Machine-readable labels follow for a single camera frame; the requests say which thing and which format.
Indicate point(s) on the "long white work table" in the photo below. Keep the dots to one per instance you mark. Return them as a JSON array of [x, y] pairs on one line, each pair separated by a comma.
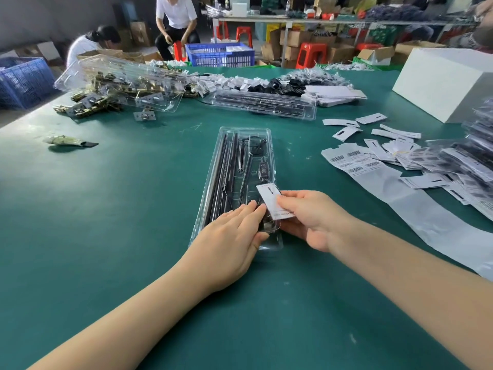
[[339, 22]]

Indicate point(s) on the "person's right thumb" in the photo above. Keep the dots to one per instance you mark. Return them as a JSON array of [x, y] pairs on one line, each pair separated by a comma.
[[290, 207]]

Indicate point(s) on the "person's left thumb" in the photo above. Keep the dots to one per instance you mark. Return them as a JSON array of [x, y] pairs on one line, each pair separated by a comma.
[[260, 240]]

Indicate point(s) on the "person's right forearm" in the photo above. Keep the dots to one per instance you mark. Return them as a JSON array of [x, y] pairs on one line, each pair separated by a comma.
[[416, 296]]

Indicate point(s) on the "person's left forearm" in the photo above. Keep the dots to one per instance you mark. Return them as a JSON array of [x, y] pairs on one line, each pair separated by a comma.
[[131, 323]]

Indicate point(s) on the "blue plastic crate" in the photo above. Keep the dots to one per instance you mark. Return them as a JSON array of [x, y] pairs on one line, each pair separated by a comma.
[[219, 54], [25, 82]]

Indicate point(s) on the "pile of dark goods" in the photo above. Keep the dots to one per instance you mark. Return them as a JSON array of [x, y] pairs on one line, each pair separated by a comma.
[[396, 13]]

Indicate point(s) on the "clear plastic blister package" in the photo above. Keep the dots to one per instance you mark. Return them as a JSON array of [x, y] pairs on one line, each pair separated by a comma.
[[237, 157]]

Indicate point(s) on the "large white box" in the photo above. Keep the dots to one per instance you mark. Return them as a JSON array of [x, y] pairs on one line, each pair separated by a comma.
[[446, 82]]

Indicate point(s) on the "yellow box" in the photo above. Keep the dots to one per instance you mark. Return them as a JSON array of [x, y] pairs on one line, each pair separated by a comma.
[[272, 31]]

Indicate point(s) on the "person's left hand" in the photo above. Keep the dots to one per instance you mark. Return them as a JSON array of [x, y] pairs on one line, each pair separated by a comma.
[[221, 250]]

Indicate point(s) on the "red plastic stool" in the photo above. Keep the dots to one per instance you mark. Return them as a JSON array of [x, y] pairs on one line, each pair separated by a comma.
[[244, 36], [311, 54], [369, 46], [220, 30], [179, 50]]

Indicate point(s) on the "clear blister package with rods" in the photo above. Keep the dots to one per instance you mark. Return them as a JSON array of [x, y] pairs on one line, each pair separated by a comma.
[[262, 103]]

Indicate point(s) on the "white hang tag card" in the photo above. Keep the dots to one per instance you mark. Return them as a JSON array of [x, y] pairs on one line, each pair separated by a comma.
[[269, 200]]

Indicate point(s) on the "pile of brass hardware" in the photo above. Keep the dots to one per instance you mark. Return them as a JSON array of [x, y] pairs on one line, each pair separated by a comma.
[[90, 105]]

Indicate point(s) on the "pile of black parts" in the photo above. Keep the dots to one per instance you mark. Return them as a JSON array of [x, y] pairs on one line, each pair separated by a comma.
[[275, 87]]

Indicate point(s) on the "stack of white cards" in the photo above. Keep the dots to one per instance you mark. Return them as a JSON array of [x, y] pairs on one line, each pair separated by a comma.
[[333, 94]]

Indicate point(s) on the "person's left middle finger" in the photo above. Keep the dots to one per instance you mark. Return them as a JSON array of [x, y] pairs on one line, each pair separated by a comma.
[[242, 212]]

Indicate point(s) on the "bundle of black rods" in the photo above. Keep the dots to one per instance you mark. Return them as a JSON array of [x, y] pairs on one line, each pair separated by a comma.
[[221, 177]]

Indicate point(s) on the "small silver metal plate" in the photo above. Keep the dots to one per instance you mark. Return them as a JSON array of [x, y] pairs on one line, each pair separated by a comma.
[[144, 116]]

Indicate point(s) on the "pile of white hang tags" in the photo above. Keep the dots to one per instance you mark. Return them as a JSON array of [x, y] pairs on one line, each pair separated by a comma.
[[215, 81]]

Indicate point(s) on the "strip of barcode labels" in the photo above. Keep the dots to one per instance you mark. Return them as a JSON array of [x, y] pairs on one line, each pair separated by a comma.
[[385, 181]]

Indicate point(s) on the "person's right hand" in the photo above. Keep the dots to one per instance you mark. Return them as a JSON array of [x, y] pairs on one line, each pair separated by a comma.
[[327, 223]]

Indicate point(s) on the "brown cardboard box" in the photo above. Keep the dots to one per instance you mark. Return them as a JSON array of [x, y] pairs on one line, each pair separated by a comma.
[[139, 33], [341, 53], [111, 54], [294, 37], [416, 50]]

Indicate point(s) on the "small white box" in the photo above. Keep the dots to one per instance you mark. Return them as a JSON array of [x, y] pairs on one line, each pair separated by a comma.
[[238, 10]]

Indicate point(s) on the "scattered white tag cards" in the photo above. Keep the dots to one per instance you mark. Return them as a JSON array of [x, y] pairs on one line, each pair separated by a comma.
[[389, 144]]

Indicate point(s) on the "pile of bagged packages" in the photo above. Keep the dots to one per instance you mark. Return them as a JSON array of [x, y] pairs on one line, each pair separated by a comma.
[[472, 161]]

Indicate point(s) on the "stack of clear plastic trays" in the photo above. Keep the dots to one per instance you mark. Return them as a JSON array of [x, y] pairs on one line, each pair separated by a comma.
[[119, 78]]

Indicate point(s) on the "open white cardboard box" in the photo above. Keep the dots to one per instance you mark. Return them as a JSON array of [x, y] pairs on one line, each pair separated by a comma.
[[375, 55]]

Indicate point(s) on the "small black remote control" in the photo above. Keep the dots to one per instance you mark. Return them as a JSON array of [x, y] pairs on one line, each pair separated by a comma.
[[264, 170]]

